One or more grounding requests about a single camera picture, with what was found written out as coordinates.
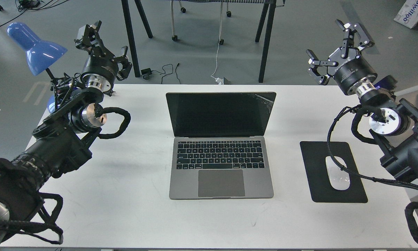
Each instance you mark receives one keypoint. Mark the black table frame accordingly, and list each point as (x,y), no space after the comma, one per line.
(266,21)

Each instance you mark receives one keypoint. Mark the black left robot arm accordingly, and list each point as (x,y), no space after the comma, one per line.
(64,137)

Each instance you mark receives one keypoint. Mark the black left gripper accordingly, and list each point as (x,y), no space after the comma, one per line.
(101,64)

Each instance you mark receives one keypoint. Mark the rolling chair base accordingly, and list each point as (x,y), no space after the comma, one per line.
(199,23)

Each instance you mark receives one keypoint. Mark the black mouse pad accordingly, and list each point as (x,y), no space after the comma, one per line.
(314,154)

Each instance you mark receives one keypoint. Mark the grey laptop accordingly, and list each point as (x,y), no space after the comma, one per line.
(219,150)

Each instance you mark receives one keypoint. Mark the white computer mouse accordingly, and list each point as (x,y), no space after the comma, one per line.
(339,179)

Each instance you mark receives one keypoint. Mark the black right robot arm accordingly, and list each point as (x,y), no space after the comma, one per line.
(379,118)

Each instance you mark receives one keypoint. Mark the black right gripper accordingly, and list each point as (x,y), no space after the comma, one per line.
(355,71)

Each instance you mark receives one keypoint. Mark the white cardboard box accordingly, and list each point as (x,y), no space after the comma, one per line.
(408,14)

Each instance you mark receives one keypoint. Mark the blue desk lamp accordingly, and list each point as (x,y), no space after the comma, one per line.
(40,54)

